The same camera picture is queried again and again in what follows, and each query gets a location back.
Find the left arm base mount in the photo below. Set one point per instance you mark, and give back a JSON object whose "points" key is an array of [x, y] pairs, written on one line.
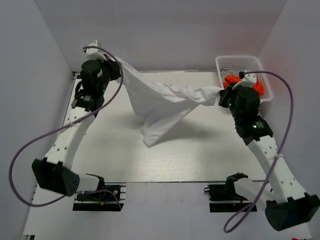
{"points": [[111, 201]]}

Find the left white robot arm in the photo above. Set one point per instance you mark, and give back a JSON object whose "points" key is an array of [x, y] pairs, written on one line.
{"points": [[54, 171]]}

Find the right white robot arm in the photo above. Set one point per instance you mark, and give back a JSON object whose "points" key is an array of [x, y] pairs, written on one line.
{"points": [[284, 201]]}

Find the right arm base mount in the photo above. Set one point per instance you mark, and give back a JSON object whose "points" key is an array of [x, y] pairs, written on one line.
{"points": [[220, 201]]}

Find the white t shirt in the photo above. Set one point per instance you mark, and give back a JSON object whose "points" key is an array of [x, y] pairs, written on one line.
{"points": [[162, 106]]}

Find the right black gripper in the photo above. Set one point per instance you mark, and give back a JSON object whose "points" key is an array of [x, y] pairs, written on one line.
{"points": [[225, 93]]}

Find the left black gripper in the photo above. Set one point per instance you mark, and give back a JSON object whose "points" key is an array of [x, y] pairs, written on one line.
{"points": [[112, 65]]}

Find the orange t shirt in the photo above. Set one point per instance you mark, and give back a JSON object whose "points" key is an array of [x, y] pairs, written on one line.
{"points": [[229, 79]]}

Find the white plastic basket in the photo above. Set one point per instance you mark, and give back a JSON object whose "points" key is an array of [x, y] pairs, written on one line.
{"points": [[233, 64]]}

